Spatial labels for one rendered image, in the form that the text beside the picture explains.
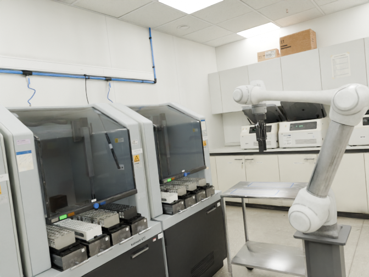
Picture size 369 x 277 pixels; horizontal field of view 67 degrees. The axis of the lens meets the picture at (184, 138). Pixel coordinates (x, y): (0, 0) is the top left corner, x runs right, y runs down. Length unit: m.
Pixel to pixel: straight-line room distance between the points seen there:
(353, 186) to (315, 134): 0.76
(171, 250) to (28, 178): 1.12
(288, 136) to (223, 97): 1.31
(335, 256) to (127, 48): 2.97
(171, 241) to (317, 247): 0.97
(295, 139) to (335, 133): 2.63
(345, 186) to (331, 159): 2.58
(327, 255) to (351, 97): 0.89
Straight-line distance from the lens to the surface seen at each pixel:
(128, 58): 3.60
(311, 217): 1.53
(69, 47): 3.15
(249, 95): 1.64
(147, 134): 2.05
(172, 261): 2.22
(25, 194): 1.58
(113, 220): 1.86
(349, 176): 4.02
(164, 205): 2.18
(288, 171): 4.16
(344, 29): 4.67
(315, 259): 1.85
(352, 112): 1.40
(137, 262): 1.95
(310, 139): 4.03
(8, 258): 1.61
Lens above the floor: 1.39
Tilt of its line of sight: 3 degrees down
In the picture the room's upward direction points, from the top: 6 degrees counter-clockwise
